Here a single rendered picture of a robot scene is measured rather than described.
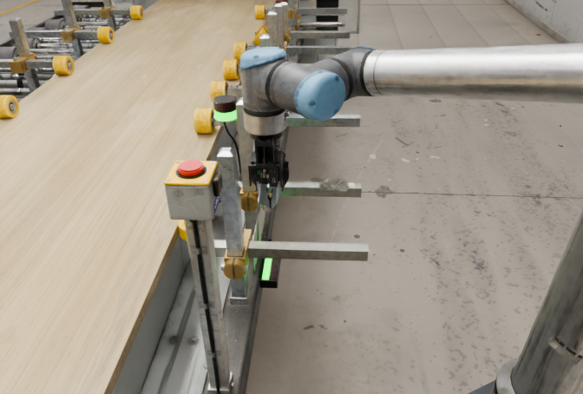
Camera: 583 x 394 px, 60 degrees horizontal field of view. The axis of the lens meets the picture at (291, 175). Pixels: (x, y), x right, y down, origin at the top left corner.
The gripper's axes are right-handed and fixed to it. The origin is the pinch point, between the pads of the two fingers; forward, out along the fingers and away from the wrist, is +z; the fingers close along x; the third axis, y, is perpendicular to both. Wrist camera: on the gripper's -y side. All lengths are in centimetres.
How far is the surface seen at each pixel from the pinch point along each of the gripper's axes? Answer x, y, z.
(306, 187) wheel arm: 7.6, -21.6, 9.2
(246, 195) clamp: -8.3, -15.1, 8.2
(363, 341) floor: 29, -44, 95
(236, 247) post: -7.5, 7.9, 7.7
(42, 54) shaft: -138, -158, 13
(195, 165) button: -7.3, 32.2, -27.9
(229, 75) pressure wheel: -26, -94, 3
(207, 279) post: -7.4, 33.9, -6.1
